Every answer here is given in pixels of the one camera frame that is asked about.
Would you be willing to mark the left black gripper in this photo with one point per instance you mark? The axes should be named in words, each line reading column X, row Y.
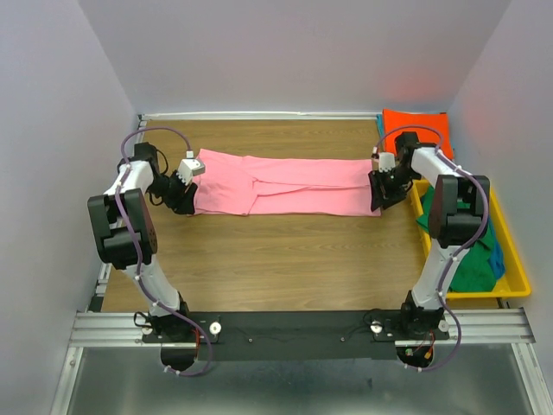
column 182, row 202

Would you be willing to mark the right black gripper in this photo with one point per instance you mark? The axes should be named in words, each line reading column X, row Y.
column 375, row 180

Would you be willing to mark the pink t shirt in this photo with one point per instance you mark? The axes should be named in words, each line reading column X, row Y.
column 248, row 185

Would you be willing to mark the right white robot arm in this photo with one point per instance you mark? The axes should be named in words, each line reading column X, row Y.
column 457, row 219

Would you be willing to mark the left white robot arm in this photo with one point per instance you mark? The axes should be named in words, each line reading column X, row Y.
column 125, row 235

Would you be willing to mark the folded blue t shirt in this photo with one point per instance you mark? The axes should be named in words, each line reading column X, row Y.
column 380, row 124

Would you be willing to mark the folded orange t shirt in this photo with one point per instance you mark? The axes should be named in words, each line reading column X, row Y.
column 430, row 128

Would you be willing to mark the green t shirt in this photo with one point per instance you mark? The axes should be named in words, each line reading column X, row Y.
column 474, row 273

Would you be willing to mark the blue t shirt in bin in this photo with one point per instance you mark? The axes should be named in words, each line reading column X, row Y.
column 496, row 261

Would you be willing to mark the yellow plastic bin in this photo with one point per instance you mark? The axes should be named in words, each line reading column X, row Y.
column 515, row 282

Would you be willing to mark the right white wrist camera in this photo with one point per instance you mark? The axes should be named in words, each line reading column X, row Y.
column 383, row 162

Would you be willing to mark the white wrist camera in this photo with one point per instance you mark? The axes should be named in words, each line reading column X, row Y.
column 383, row 162
column 189, row 168

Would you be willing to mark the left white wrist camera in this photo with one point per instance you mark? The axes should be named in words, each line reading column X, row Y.
column 189, row 168

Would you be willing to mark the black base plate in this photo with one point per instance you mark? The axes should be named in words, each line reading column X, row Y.
column 294, row 336

